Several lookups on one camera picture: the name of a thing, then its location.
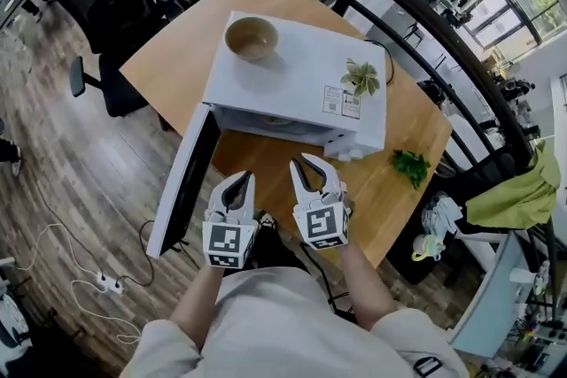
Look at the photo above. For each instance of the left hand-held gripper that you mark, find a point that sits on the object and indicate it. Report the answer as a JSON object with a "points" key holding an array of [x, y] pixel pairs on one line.
{"points": [[223, 239]]}

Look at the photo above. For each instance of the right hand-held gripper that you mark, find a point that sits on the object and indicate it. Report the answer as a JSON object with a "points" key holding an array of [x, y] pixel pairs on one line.
{"points": [[319, 223]]}

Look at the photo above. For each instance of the white microwave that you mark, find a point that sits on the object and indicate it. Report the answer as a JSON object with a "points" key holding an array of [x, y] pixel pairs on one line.
{"points": [[301, 71]]}

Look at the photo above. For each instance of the person's right forearm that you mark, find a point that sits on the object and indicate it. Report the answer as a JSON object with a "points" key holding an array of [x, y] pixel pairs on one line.
{"points": [[363, 283]]}

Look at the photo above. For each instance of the person's left forearm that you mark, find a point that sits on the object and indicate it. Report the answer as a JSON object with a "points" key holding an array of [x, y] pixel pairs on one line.
{"points": [[199, 305]]}

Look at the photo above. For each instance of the person's patterned shoe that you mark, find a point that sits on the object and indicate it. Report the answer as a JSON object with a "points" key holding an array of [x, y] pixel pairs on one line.
{"points": [[267, 220]]}

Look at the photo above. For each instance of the person's black trousers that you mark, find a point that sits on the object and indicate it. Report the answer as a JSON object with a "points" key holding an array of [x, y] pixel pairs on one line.
{"points": [[279, 248]]}

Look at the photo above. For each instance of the leafy green plant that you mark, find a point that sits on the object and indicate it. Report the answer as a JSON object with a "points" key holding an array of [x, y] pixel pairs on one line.
{"points": [[412, 166]]}

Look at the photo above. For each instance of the small variegated potted plant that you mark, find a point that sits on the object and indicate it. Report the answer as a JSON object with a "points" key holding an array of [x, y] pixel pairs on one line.
{"points": [[361, 77]]}

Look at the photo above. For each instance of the person's beige shirt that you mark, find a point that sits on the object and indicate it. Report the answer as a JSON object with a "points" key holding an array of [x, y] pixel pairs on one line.
{"points": [[274, 323]]}

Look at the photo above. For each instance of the pale yellow toy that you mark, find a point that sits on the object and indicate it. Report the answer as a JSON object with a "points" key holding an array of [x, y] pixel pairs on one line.
{"points": [[427, 248]]}

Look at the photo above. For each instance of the white crumpled cloth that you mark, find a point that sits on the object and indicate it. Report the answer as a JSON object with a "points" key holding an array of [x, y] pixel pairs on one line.
{"points": [[443, 212]]}

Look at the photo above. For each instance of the white power strip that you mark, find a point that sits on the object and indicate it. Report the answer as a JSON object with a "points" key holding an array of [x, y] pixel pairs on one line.
{"points": [[109, 283]]}

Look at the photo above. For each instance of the beige bowl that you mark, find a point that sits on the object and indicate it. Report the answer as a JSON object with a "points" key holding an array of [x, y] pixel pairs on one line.
{"points": [[250, 40]]}

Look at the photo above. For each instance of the black railing with dark handrail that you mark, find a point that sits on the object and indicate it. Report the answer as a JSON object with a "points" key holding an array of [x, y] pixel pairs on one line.
{"points": [[443, 26]]}

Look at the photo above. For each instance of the green cloth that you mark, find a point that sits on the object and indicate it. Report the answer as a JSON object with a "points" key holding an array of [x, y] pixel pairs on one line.
{"points": [[518, 195]]}

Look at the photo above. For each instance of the white desk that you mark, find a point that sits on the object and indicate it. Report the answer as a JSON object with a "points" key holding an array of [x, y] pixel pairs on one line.
{"points": [[491, 301]]}

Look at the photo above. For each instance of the white round device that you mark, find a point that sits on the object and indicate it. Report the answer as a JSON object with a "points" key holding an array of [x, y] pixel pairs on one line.
{"points": [[11, 314]]}

